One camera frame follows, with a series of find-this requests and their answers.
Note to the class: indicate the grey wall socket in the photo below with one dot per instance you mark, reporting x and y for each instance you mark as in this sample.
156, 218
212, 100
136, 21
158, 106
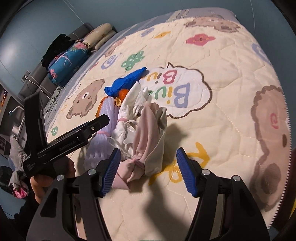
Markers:
26, 75

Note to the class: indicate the cream bear printed blanket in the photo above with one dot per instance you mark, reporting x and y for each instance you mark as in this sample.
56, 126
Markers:
219, 69

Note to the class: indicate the person's left hand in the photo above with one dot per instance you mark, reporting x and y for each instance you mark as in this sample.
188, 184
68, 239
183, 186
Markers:
44, 185

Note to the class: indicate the black folded cloth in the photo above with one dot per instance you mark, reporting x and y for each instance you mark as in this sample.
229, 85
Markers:
56, 47

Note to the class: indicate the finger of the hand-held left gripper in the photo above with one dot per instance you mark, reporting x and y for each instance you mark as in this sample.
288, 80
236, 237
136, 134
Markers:
97, 125
34, 120

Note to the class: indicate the blue floral folded quilt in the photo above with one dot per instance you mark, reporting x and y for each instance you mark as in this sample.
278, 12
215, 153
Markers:
67, 62

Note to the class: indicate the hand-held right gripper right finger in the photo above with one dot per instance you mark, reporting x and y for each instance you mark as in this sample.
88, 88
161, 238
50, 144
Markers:
186, 171

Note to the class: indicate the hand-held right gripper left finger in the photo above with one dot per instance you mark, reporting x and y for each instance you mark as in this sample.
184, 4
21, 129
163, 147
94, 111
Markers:
111, 171

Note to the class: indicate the white shelf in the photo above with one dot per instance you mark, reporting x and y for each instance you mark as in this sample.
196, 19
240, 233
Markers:
11, 120

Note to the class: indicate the blue glove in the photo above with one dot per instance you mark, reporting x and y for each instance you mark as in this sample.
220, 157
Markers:
124, 81

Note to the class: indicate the pink beige cloth garment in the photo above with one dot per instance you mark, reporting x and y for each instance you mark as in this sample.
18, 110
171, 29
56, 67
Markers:
150, 134

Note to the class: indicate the grey bed headboard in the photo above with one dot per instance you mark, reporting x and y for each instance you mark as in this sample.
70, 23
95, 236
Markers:
41, 76

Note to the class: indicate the grey patterned cloth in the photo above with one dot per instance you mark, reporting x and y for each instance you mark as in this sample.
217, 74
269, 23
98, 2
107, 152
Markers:
17, 157

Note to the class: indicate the green cloth pouch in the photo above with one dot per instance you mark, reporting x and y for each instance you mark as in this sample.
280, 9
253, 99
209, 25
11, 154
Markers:
55, 96

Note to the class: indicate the beige stacked pillows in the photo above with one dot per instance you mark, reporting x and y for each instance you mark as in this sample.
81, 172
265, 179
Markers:
100, 34

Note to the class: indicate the white printed cloth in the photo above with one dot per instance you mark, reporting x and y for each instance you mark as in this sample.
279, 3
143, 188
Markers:
129, 104

